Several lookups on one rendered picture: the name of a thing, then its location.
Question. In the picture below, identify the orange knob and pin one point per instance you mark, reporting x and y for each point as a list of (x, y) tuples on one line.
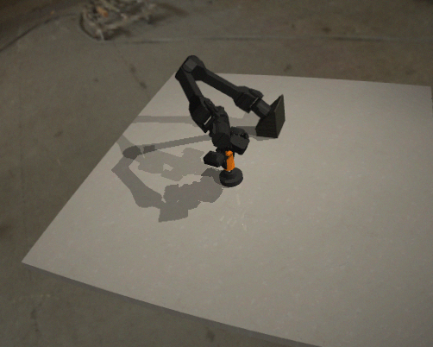
[(230, 161)]

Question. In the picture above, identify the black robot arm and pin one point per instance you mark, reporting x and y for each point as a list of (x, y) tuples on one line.
[(202, 108)]

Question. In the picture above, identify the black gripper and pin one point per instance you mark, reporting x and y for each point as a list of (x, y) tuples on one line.
[(219, 158)]

